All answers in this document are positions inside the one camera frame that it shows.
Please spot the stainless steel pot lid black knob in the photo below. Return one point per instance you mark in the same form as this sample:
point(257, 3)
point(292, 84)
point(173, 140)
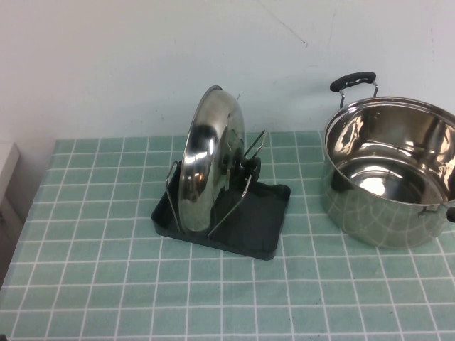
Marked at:
point(202, 177)

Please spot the green white checked tablecloth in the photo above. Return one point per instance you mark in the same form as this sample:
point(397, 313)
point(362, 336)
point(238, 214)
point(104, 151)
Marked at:
point(106, 291)

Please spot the white cabinet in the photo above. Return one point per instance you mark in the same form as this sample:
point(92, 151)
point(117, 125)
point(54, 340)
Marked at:
point(9, 167)

